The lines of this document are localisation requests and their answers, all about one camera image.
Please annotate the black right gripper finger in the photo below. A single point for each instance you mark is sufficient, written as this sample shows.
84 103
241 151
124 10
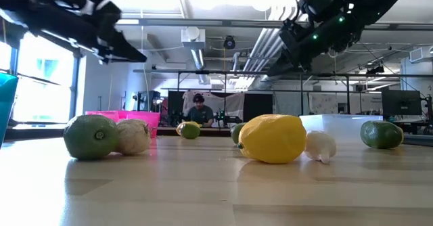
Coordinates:
287 67

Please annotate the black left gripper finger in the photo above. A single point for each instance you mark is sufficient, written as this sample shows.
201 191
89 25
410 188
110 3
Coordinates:
125 50

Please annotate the green lime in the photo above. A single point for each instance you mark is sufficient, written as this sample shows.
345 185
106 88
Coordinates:
236 133
191 132
90 137
380 134

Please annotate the white garlic bulb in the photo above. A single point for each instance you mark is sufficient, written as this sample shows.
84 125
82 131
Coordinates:
319 146
135 136

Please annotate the black background robot arm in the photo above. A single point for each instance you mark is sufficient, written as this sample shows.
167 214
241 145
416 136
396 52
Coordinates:
227 119

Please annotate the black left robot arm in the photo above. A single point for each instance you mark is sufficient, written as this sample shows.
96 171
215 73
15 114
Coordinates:
50 2

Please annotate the silver ceiling ducts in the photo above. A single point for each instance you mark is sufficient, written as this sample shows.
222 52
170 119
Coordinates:
260 50

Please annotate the black curtain panel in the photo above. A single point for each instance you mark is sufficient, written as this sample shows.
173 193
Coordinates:
258 104

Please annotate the black equipment stand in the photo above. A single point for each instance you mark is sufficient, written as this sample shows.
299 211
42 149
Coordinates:
147 101

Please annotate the white ceiling air unit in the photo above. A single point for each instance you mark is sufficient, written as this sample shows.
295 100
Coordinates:
193 38

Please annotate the pink plastic basket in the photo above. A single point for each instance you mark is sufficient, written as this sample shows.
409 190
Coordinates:
142 117

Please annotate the white hanging cloth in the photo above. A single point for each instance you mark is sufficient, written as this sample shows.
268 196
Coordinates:
226 104

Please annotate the clear plastic basket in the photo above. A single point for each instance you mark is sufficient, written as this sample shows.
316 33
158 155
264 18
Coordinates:
338 126

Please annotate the large bright window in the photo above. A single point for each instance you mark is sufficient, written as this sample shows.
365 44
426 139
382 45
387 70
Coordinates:
44 94

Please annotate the person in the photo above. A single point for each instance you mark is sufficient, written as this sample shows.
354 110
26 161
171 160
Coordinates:
200 114

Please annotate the black computer monitor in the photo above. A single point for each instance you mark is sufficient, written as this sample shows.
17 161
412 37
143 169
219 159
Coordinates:
401 102

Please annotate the teal plastic basket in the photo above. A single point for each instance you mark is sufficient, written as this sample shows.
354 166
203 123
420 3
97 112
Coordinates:
6 101

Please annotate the black metal rack frame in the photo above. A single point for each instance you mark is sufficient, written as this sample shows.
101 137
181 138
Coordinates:
236 72

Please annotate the black ceiling camera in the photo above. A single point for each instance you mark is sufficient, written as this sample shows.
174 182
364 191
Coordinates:
229 42

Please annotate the white wall vent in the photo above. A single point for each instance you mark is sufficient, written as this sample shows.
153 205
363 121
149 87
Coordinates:
416 54

